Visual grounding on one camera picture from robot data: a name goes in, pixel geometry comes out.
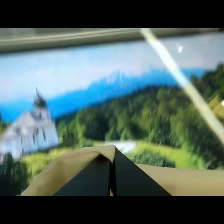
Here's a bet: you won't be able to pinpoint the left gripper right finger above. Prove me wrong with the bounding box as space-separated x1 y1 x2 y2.
113 147 172 197

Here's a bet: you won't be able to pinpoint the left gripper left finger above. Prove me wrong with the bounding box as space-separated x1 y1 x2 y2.
53 154 112 197

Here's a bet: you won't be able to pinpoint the beige pants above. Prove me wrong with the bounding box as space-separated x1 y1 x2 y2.
21 144 224 197

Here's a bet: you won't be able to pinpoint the silver frame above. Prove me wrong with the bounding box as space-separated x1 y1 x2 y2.
0 28 224 54

